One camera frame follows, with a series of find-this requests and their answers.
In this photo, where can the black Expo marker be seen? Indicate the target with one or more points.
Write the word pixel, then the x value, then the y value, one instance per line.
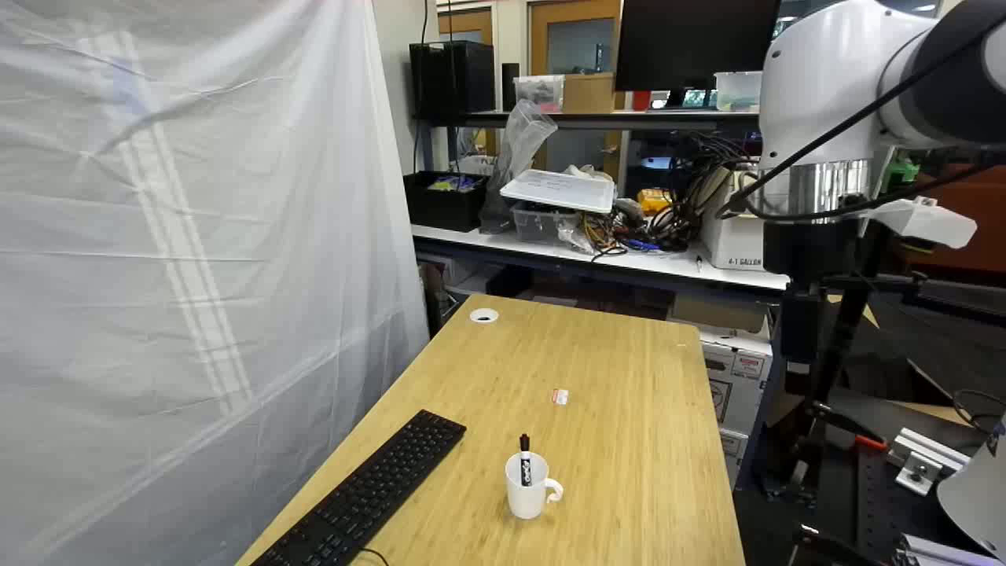
pixel 526 468

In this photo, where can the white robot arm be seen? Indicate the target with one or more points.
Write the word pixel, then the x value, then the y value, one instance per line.
pixel 846 82

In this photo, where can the white desk grommet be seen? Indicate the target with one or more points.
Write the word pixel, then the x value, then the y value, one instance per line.
pixel 483 314

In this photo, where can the white under-desk cabinet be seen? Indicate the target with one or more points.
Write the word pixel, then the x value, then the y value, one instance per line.
pixel 738 372

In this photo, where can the black storage bin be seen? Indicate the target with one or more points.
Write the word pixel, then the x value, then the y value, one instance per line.
pixel 444 198

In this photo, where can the white plastic tray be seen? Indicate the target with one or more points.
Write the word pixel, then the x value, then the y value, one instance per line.
pixel 560 189

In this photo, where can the small white cap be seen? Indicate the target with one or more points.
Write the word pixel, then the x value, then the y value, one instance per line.
pixel 560 398

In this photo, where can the black desktop computer tower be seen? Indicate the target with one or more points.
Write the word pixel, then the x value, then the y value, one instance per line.
pixel 452 79

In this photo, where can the white ceramic mug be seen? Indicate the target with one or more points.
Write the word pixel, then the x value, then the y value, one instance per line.
pixel 528 500

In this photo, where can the white cardboard box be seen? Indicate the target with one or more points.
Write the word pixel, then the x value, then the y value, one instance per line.
pixel 732 244

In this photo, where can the black computer monitor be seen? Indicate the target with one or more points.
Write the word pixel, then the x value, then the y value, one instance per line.
pixel 687 41

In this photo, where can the white translucent curtain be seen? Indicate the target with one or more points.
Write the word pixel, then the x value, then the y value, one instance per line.
pixel 205 264

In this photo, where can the clear plastic container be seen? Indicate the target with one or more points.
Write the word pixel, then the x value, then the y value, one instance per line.
pixel 738 89

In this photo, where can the black computer keyboard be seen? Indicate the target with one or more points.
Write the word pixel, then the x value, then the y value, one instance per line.
pixel 342 525

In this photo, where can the black camera tripod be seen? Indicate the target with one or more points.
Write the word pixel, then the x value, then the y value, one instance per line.
pixel 827 355

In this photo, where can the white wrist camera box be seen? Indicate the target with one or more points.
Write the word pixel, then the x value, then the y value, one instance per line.
pixel 924 217

